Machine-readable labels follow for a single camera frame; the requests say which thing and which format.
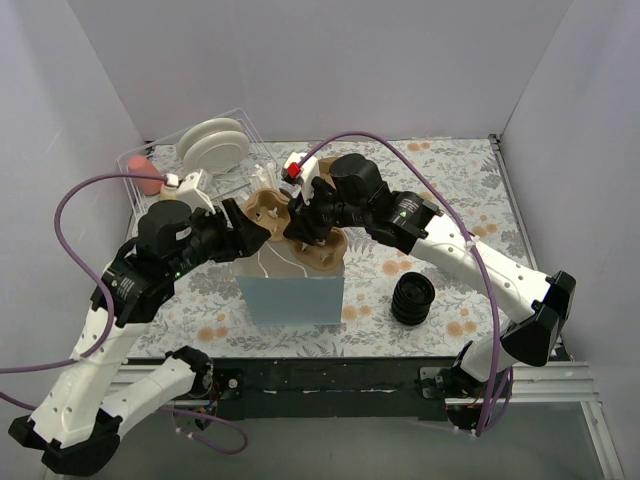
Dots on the pink plastic cup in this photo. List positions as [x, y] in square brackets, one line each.
[149, 180]

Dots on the wrapped white straws bundle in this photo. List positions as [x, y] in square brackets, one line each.
[264, 177]

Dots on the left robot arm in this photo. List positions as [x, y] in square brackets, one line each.
[79, 425]

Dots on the light blue paper bag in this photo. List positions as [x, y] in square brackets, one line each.
[281, 290]

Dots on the white ceramic plate back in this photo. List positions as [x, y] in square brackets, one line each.
[203, 129]

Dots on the white ceramic plate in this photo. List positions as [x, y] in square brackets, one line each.
[217, 153]
[203, 129]

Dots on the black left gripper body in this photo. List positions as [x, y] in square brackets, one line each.
[228, 232]

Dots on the stack of black lids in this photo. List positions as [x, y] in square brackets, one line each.
[412, 298]

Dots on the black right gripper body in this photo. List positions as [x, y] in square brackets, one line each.
[312, 211]

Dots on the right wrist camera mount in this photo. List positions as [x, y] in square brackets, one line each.
[301, 175]

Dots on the floral patterned table mat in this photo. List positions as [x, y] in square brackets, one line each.
[347, 263]

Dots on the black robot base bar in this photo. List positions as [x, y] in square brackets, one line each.
[325, 387]

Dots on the brown cardboard cup carrier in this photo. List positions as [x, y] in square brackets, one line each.
[269, 209]

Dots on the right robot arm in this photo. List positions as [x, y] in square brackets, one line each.
[537, 305]

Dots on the white ceramic plate front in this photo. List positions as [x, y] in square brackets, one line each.
[217, 153]

